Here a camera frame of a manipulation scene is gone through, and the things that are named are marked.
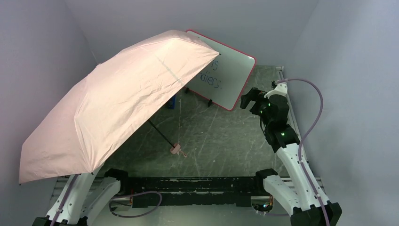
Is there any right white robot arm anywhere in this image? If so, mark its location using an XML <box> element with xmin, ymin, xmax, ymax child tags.
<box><xmin>240</xmin><ymin>88</ymin><xmax>342</xmax><ymax>226</ymax></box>

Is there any blue whiteboard marker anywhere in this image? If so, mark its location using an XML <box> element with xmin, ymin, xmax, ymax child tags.
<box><xmin>168</xmin><ymin>95</ymin><xmax>176</xmax><ymax>110</ymax></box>

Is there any pink folding umbrella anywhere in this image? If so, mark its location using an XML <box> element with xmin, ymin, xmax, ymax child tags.
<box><xmin>19</xmin><ymin>30</ymin><xmax>219</xmax><ymax>184</ymax></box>

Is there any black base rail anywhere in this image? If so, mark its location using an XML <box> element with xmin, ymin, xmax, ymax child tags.
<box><xmin>123</xmin><ymin>177</ymin><xmax>269</xmax><ymax>208</ymax></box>

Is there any red-framed whiteboard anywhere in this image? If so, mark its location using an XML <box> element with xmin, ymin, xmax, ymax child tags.
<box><xmin>186</xmin><ymin>30</ymin><xmax>256</xmax><ymax>111</ymax></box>

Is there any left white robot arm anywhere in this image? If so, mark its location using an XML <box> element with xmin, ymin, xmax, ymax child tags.
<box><xmin>33</xmin><ymin>167</ymin><xmax>128</xmax><ymax>226</ymax></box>

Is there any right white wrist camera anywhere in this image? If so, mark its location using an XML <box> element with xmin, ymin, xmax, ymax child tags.
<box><xmin>264</xmin><ymin>82</ymin><xmax>287</xmax><ymax>98</ymax></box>

